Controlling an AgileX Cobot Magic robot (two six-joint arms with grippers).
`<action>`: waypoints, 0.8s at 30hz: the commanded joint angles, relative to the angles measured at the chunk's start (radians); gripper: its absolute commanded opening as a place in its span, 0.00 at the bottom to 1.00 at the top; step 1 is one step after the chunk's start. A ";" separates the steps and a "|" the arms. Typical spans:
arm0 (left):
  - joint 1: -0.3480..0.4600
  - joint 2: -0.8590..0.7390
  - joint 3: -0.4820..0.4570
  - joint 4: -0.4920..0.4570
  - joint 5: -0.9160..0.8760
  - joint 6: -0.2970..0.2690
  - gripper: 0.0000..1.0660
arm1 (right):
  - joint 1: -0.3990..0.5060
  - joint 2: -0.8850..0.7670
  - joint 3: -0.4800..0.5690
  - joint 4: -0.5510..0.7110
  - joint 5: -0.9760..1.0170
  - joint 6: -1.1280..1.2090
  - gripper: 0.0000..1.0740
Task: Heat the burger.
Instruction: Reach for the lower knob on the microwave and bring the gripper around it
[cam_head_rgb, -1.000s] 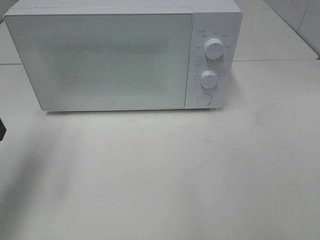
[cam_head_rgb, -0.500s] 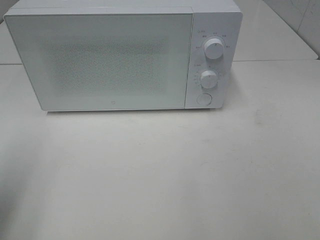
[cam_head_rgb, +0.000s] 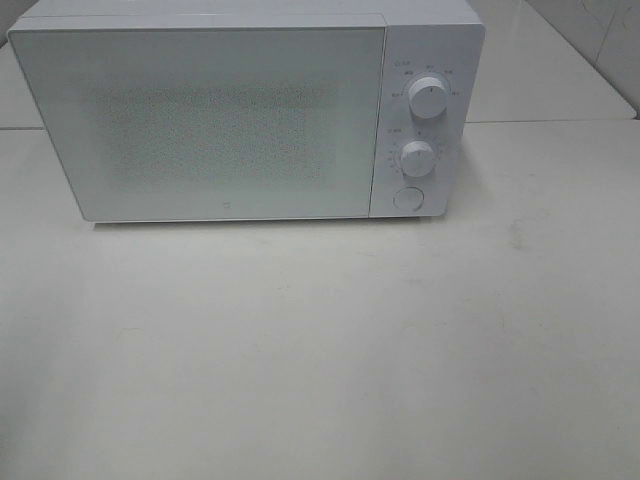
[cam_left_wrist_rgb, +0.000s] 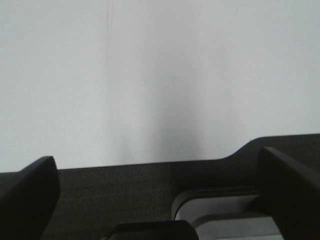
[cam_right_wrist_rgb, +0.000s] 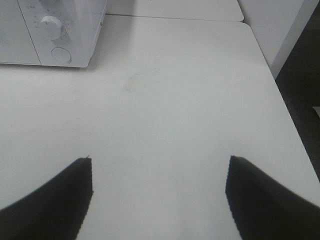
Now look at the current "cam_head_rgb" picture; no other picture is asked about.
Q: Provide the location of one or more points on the round door release button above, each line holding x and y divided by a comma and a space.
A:
409, 199

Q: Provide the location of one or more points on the white microwave knob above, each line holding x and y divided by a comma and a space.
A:
428, 96
417, 159

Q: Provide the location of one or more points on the white microwave oven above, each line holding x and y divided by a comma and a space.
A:
420, 38

